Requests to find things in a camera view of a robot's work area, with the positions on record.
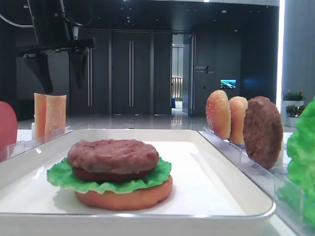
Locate sesame bun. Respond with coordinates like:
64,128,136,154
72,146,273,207
229,96,248,145
206,90,231,140

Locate green lettuce in burger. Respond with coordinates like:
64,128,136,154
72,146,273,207
47,158,172,194

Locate potted plants in planter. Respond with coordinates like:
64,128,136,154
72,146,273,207
281,90,305,127

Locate wall display screen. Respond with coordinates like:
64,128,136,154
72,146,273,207
220,79,236,89

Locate black camera cable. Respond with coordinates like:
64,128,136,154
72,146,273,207
0,13,35,28

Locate bottom bun in tray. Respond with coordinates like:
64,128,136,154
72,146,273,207
75,176,173,211

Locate standing orange cheese slice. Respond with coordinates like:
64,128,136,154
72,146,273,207
34,93,47,139

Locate far sesame bun top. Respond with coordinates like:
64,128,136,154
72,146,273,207
206,90,231,140

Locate orange cheese slice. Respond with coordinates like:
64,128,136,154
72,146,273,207
45,95,66,142
34,93,47,139

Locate meat patty on burger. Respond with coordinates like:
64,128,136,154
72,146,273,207
66,139,159,174

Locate standing brown meat patty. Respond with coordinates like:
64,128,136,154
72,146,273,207
243,96,284,169

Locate standing green lettuce leaf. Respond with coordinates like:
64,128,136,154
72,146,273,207
277,101,315,228

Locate dark double door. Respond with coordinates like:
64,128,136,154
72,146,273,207
69,30,172,115

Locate near sesame bun top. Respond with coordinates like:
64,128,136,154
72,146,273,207
229,96,248,145

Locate standing red tomato slice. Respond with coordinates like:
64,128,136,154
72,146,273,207
0,101,18,151

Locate white rectangular tray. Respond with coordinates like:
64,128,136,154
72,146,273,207
0,129,276,236

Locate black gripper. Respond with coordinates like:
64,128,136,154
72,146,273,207
16,0,95,93

